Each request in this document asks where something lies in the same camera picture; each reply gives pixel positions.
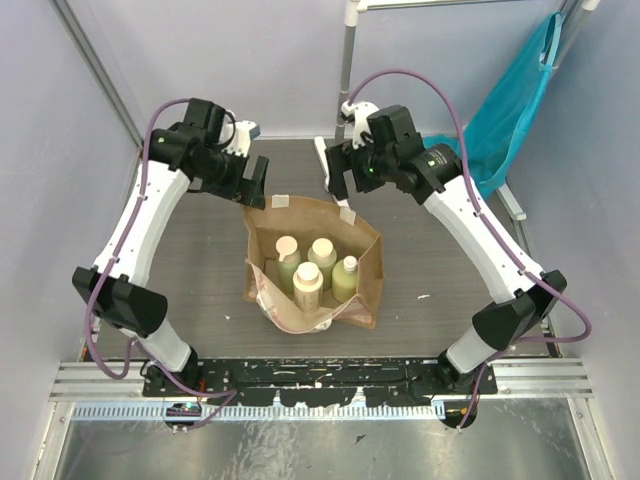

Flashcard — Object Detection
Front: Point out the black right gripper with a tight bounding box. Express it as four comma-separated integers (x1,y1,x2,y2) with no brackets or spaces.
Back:
325,134,396,200

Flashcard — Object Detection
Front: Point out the brown canvas tote bag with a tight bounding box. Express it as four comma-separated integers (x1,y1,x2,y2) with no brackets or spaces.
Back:
243,195,384,334

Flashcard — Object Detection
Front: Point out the green bottle flip cap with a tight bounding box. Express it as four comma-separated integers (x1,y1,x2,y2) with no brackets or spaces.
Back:
275,235,301,294

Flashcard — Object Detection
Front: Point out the green bottle beige round cap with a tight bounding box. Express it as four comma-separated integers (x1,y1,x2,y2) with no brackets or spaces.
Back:
307,238,337,289

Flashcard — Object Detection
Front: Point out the cream white bottle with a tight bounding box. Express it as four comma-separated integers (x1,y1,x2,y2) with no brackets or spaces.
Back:
293,262,324,314

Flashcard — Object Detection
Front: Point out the green pump bottle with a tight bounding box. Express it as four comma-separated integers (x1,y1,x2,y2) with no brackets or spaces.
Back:
331,255,359,303

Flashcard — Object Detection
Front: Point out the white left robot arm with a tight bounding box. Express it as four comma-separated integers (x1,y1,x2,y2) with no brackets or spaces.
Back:
72,121,268,396

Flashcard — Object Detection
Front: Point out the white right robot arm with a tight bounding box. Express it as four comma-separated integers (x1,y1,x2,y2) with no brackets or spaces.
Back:
325,102,567,394

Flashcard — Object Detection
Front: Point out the teal fabric bag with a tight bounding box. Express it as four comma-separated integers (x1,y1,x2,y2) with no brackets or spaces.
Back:
429,10,569,189

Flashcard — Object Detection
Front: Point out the grey metal rack pole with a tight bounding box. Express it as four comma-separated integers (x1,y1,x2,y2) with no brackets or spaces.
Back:
334,0,359,143

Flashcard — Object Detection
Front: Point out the white right rack foot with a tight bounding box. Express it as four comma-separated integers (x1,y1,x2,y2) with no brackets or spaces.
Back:
496,184,527,221

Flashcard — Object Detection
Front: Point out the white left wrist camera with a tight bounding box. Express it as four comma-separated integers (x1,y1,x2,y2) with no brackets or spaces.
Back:
220,120,260,157

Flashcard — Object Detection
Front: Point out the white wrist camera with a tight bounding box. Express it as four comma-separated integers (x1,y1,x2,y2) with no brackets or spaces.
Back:
340,101,379,150
220,120,260,157

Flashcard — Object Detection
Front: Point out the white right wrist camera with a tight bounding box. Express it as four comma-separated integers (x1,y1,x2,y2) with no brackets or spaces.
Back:
340,101,379,150

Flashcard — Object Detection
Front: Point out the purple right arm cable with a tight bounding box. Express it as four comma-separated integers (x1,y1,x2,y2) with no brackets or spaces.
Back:
347,68,595,431

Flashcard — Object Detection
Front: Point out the black mounting base plate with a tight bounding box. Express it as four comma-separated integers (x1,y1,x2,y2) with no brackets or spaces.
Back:
142,357,500,409

